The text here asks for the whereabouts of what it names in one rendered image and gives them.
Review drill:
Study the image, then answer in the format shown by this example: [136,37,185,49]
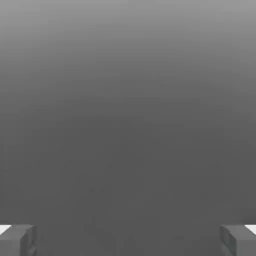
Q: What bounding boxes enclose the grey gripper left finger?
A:
[0,224,38,256]

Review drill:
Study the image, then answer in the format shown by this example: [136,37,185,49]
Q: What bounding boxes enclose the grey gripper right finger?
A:
[219,224,256,256]

